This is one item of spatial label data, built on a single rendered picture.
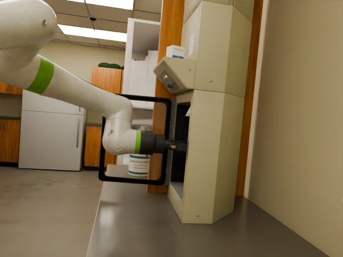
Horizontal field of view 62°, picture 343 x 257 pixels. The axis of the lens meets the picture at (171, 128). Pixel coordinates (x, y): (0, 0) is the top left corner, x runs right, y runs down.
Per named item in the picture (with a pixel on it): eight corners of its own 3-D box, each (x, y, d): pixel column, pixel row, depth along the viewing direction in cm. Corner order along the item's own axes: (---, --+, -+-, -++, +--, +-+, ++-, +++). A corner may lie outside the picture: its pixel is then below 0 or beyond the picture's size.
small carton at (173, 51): (176, 65, 110) (177, 49, 110) (183, 63, 106) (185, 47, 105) (165, 62, 108) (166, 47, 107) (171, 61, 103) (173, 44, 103)
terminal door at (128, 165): (165, 185, 129) (172, 98, 127) (97, 180, 128) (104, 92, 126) (165, 185, 130) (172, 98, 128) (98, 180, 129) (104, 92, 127)
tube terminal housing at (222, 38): (218, 197, 136) (234, 34, 132) (248, 224, 104) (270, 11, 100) (167, 196, 131) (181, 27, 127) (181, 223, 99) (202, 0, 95)
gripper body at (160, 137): (156, 134, 106) (180, 136, 108) (153, 132, 114) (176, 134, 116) (154, 154, 106) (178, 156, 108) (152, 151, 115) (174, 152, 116)
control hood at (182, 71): (176, 94, 129) (177, 72, 128) (194, 89, 97) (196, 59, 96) (150, 92, 127) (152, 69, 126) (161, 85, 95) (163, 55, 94)
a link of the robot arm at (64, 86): (33, 99, 92) (50, 88, 85) (39, 69, 96) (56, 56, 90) (120, 130, 118) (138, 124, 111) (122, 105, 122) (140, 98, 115)
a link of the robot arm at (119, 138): (101, 157, 110) (100, 149, 100) (104, 127, 114) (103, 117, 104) (137, 159, 112) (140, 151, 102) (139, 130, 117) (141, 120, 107)
